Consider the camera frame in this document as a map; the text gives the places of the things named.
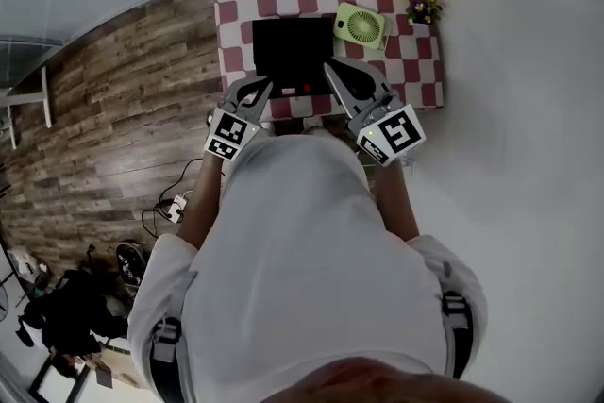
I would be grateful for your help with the black rectangular tray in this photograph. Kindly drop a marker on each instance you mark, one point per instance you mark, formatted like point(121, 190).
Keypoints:
point(290, 52)

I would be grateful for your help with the person's left forearm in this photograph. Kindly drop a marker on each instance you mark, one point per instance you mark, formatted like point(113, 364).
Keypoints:
point(203, 203)

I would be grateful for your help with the person's white t-shirt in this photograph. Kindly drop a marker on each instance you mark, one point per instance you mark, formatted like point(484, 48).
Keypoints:
point(302, 259)

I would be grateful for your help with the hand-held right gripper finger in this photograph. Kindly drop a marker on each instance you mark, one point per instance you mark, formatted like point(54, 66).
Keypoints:
point(347, 101)
point(363, 80)

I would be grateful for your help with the black bag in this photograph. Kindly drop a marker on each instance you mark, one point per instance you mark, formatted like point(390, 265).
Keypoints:
point(71, 311)

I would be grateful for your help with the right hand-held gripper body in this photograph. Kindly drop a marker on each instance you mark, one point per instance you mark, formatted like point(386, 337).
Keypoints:
point(394, 134)

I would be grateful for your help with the person's right forearm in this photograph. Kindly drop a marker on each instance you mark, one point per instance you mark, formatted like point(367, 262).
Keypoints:
point(398, 203)

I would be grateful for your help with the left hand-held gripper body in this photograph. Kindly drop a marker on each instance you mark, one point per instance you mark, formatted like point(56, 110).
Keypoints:
point(231, 132)

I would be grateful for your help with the green portable fan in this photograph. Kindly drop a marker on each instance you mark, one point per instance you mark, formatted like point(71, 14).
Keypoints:
point(362, 26)

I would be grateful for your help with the red-capped sauce bottle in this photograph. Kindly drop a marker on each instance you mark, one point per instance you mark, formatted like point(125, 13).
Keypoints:
point(307, 88)

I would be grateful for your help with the white side table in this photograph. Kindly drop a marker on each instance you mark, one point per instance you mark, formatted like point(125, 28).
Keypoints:
point(28, 94)

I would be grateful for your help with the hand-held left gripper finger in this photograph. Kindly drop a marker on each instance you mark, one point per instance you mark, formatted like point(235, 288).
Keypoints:
point(259, 104)
point(240, 90)

